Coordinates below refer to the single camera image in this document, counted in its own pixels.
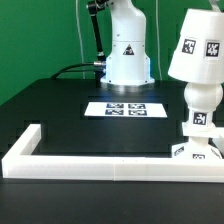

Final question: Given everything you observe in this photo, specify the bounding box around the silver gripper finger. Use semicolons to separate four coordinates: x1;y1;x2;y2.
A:
208;0;222;12

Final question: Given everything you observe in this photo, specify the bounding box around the white lamp shade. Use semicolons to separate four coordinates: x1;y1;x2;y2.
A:
168;9;224;84

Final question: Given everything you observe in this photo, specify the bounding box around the white lamp bulb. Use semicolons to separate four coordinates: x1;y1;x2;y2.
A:
182;83;223;137

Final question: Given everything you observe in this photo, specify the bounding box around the white lamp base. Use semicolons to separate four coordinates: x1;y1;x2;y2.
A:
171;121;224;160

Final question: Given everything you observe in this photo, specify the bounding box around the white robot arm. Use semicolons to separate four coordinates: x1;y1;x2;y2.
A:
101;0;224;87

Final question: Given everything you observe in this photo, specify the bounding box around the white marker sheet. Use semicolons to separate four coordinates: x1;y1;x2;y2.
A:
84;102;167;118

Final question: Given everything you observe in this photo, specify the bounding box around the white U-shaped fence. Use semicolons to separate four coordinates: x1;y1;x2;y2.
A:
2;124;224;183

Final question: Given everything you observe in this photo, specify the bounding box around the black cable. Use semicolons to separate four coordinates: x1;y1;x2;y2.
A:
49;61;108;81

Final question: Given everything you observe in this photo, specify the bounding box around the thin white cable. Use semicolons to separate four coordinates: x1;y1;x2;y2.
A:
75;0;86;80

